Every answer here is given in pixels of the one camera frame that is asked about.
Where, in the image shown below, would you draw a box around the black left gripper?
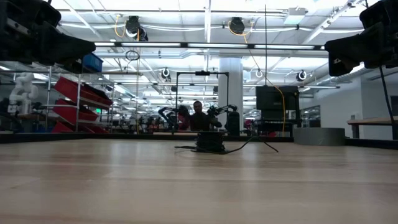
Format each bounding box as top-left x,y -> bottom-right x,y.
0,0 -> 96,75

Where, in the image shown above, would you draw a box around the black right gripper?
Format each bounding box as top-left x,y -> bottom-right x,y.
324,0 -> 398,77

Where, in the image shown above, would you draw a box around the thin black cord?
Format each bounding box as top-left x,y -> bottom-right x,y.
174,135 -> 279,156

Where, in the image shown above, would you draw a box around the blue storage bin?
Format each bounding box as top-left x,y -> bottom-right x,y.
81,52 -> 104,73

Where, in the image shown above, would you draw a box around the red storage bin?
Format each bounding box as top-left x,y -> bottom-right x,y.
52,98 -> 100,125
51,120 -> 110,134
54,76 -> 114,110

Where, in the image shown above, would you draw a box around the metal shelf rack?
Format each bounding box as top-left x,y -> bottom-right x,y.
43,62 -> 114,134

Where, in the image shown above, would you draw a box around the thin black slanted strut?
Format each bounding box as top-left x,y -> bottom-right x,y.
377,65 -> 396,123

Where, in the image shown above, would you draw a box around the long wooden table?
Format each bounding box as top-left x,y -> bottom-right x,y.
346,116 -> 398,140

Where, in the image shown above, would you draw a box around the black equipment cart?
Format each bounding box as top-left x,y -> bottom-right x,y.
255,85 -> 301,134

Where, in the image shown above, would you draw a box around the white column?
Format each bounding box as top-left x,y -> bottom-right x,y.
218,57 -> 244,131

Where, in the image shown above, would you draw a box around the long light strip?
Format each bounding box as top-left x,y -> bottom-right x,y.
93,41 -> 326,51

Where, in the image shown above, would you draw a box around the black cylindrical stand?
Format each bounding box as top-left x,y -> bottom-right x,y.
227,110 -> 241,136

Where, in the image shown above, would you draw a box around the person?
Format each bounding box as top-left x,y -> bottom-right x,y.
183,100 -> 222,133

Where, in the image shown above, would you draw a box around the black cable reel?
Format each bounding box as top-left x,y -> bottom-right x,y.
125,14 -> 149,42
228,16 -> 246,35

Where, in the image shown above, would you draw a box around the yellow drop cable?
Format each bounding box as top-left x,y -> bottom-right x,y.
226,20 -> 286,133

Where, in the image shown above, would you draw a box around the black aluminium table frame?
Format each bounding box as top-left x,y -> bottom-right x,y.
0,132 -> 398,149

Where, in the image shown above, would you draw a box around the grey duct tape roll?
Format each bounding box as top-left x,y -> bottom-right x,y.
293,126 -> 346,146

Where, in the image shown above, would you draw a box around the black robot station frame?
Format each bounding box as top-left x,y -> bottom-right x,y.
175,70 -> 230,133

